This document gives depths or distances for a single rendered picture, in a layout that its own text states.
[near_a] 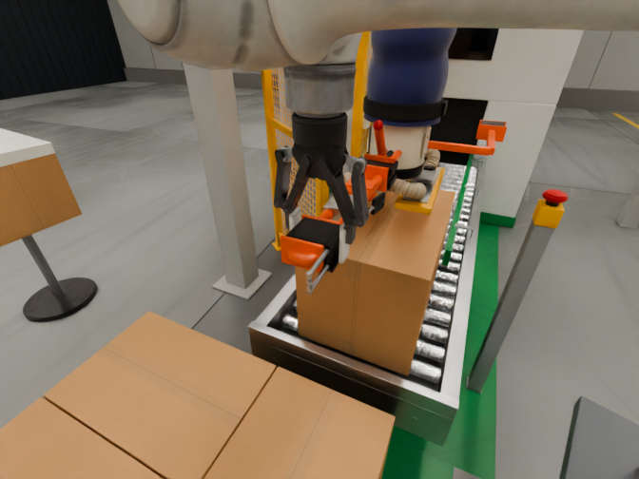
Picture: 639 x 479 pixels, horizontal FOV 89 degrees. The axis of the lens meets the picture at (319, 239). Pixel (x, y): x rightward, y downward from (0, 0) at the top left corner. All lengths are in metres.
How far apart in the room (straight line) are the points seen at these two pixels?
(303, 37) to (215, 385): 1.05
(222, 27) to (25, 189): 1.92
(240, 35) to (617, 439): 1.01
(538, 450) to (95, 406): 1.68
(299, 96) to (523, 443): 1.70
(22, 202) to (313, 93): 1.85
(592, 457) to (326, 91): 0.88
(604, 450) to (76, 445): 1.27
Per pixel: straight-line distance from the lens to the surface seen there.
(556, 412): 2.02
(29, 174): 2.11
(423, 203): 0.96
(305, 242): 0.50
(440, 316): 1.39
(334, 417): 1.07
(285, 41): 0.26
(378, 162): 0.86
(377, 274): 0.91
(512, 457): 1.80
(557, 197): 1.29
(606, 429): 1.04
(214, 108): 1.78
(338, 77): 0.42
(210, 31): 0.25
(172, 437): 1.12
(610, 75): 9.95
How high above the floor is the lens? 1.49
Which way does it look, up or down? 33 degrees down
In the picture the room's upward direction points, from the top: straight up
